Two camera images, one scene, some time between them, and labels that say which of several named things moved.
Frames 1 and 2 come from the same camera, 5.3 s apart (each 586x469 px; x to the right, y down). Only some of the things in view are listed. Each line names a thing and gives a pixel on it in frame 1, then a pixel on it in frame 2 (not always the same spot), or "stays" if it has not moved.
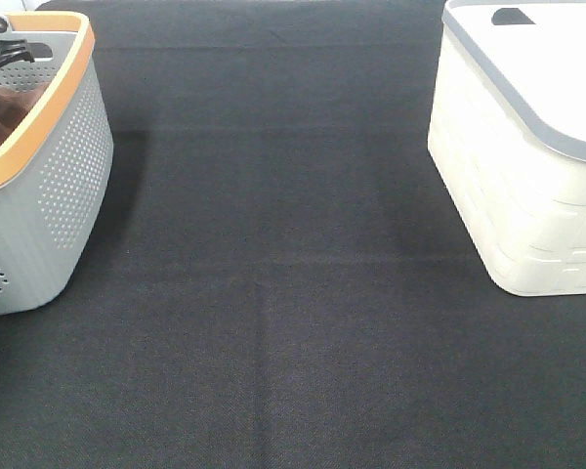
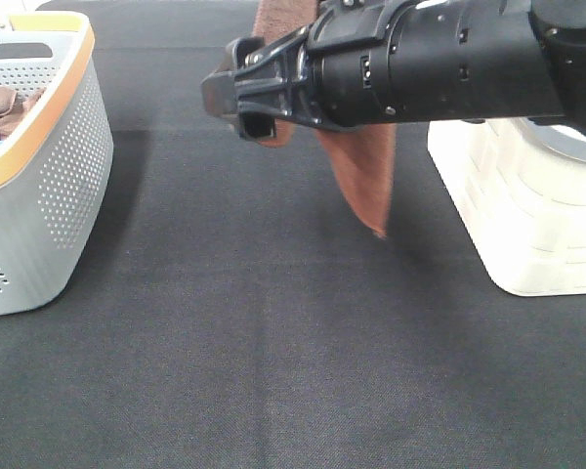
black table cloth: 277,277 stays
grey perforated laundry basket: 43,177 stays
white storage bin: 517,132 stays
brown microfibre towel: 2,111 → 364,157
